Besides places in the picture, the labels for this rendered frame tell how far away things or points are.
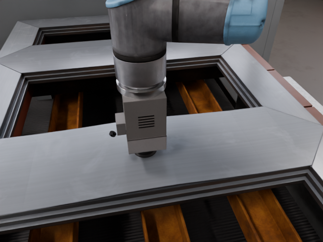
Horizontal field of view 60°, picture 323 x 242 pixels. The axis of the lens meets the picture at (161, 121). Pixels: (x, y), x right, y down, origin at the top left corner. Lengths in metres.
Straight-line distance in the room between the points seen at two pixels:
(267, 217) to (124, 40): 0.48
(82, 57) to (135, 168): 0.47
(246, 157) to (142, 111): 0.22
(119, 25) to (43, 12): 0.90
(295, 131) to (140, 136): 0.33
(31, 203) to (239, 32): 0.39
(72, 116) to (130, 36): 0.58
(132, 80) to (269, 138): 0.31
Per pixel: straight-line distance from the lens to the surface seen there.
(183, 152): 0.51
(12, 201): 0.51
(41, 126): 1.12
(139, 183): 0.47
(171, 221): 0.62
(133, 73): 0.38
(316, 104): 1.05
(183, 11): 0.35
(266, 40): 1.50
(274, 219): 0.67
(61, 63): 0.86
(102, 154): 0.52
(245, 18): 0.35
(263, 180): 0.52
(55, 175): 0.51
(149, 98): 0.40
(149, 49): 0.37
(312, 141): 0.61
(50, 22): 1.18
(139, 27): 0.35
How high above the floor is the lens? 1.21
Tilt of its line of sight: 39 degrees down
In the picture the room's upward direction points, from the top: straight up
